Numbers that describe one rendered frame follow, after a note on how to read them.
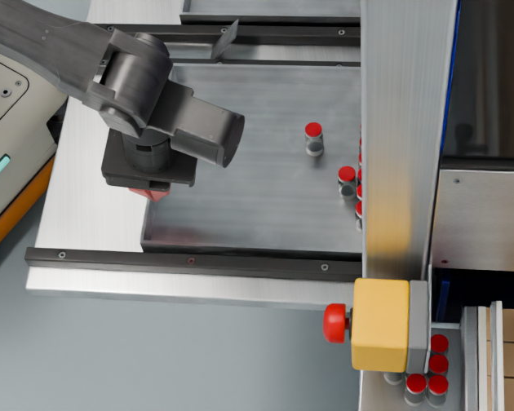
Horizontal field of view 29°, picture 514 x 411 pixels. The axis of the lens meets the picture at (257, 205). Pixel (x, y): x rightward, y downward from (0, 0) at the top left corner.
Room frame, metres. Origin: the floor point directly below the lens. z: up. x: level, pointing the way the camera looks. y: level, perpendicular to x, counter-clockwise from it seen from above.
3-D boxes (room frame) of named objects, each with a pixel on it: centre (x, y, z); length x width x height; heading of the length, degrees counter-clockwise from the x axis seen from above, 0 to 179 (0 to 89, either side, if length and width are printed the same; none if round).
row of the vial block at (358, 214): (0.62, -0.14, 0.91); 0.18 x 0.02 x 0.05; 165
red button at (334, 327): (0.38, -0.06, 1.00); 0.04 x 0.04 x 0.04; 75
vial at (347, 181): (0.60, -0.11, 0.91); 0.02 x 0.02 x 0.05
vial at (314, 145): (0.67, -0.08, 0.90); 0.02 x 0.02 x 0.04
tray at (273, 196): (0.65, -0.06, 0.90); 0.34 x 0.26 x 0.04; 75
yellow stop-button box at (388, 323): (0.37, -0.10, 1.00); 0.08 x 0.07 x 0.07; 75
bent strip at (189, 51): (0.85, 0.05, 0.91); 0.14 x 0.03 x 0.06; 74
